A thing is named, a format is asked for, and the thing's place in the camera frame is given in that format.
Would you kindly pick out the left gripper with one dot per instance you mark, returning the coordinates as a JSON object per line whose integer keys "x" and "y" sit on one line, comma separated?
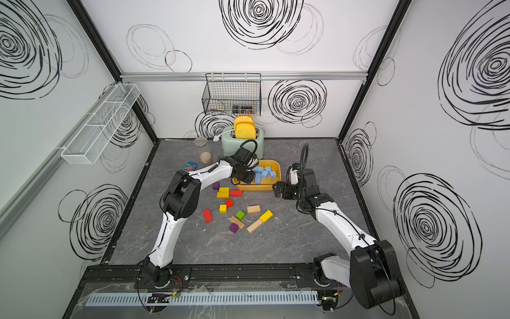
{"x": 252, "y": 173}

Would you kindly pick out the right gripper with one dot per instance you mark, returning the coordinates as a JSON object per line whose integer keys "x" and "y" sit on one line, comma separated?
{"x": 279, "y": 190}

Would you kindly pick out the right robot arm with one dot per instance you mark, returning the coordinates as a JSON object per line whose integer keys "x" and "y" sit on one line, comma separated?
{"x": 372, "y": 271}

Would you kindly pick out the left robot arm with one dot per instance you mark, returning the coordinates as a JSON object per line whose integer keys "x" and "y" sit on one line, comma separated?
{"x": 180, "y": 201}

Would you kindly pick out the mint green toaster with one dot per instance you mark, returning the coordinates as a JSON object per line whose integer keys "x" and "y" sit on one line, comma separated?
{"x": 230, "y": 144}

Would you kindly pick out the yellow toast slice front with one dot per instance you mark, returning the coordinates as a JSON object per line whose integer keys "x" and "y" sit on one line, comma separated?
{"x": 245, "y": 131}

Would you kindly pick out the yellow toast slice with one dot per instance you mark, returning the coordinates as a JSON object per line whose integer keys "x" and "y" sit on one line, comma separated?
{"x": 243, "y": 120}
{"x": 245, "y": 131}

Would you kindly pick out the yellow plastic tub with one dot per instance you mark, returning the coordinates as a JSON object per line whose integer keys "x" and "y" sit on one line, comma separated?
{"x": 266, "y": 183}

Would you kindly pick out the long red block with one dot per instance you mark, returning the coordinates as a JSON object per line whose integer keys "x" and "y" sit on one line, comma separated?
{"x": 236, "y": 193}

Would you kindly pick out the yellow toast slice back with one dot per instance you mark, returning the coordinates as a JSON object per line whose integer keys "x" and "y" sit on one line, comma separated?
{"x": 243, "y": 120}

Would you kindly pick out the yellow bar block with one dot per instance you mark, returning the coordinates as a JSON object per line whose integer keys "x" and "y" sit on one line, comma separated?
{"x": 222, "y": 195}

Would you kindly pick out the long yellow block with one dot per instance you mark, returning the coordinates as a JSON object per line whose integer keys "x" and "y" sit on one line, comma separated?
{"x": 266, "y": 216}

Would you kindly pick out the natural wood block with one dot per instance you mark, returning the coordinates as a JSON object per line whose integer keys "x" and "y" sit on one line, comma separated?
{"x": 253, "y": 209}

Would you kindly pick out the blue candy bag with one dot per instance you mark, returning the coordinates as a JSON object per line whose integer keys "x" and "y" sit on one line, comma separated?
{"x": 190, "y": 166}

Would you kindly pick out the green cube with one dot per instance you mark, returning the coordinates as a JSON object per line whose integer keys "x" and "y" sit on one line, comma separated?
{"x": 240, "y": 215}

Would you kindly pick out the long natural wood plank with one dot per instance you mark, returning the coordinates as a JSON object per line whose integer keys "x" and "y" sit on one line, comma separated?
{"x": 251, "y": 228}

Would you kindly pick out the thin wood plank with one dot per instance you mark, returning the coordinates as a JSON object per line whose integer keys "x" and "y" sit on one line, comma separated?
{"x": 237, "y": 222}

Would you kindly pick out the red block left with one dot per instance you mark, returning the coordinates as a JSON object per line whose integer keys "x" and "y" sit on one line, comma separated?
{"x": 208, "y": 215}

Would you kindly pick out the purple cube bottom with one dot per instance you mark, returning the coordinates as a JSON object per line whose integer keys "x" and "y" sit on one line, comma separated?
{"x": 234, "y": 228}

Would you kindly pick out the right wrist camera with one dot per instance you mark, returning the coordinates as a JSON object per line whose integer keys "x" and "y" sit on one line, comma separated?
{"x": 292, "y": 175}

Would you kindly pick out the black wire wall basket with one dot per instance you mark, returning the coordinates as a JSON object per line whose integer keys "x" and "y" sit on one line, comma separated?
{"x": 232, "y": 94}

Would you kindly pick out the white wire wall shelf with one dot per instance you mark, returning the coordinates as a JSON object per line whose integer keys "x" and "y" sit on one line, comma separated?
{"x": 112, "y": 122}

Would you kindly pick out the white slotted cable duct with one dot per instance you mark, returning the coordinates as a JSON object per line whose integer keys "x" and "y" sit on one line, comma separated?
{"x": 154, "y": 299}

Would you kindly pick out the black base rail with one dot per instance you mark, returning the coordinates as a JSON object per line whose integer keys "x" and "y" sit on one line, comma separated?
{"x": 301, "y": 275}

